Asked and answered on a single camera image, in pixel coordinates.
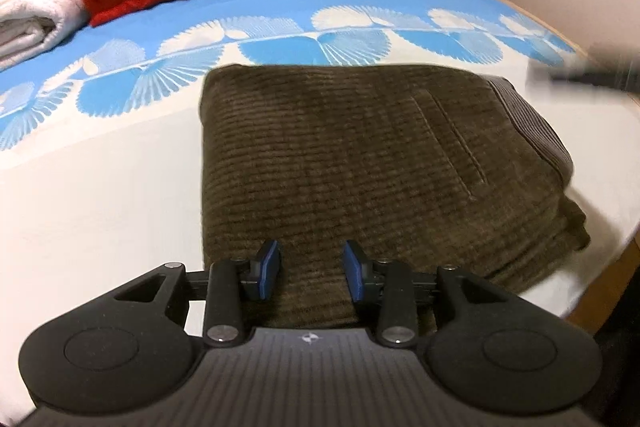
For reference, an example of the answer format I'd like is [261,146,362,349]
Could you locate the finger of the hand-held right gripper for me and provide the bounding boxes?
[527,59,640,96]

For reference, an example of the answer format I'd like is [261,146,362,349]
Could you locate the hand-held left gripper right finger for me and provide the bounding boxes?
[341,240,517,350]

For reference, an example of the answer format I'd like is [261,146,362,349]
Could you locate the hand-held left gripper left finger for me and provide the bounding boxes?
[114,240,283,348]

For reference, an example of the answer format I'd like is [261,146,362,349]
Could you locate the brown corduroy pants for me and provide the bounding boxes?
[199,63,592,338]

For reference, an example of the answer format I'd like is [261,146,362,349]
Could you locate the blue and white printed bedsheet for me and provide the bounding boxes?
[0,0,640,423]

